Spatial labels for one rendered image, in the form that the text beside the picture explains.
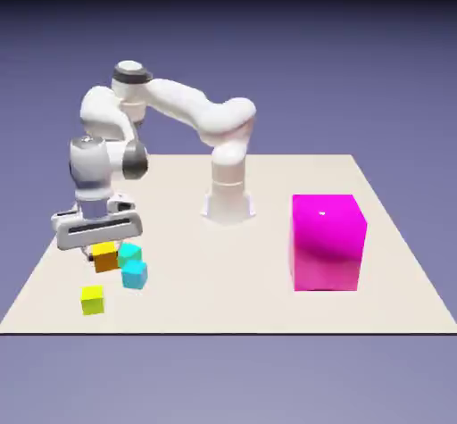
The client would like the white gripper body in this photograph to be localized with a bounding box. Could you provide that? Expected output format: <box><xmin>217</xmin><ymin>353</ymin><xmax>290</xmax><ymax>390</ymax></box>
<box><xmin>50</xmin><ymin>208</ymin><xmax>144</xmax><ymax>252</ymax></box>

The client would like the small orange cube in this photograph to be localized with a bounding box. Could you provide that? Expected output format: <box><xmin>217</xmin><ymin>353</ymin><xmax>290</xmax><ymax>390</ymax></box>
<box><xmin>91</xmin><ymin>241</ymin><xmax>120</xmax><ymax>274</ymax></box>

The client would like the small cyan cube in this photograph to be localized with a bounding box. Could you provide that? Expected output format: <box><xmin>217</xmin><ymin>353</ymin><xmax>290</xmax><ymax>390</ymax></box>
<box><xmin>117</xmin><ymin>242</ymin><xmax>143</xmax><ymax>269</ymax></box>
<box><xmin>120</xmin><ymin>260</ymin><xmax>148</xmax><ymax>290</ymax></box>

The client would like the small yellow cube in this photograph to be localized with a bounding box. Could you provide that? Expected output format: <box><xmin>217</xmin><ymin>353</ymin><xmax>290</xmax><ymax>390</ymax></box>
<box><xmin>80</xmin><ymin>285</ymin><xmax>105</xmax><ymax>316</ymax></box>

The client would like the large magenta box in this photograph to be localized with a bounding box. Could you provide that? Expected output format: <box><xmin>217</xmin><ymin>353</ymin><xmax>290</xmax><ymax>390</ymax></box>
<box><xmin>291</xmin><ymin>194</ymin><xmax>369</xmax><ymax>293</ymax></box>

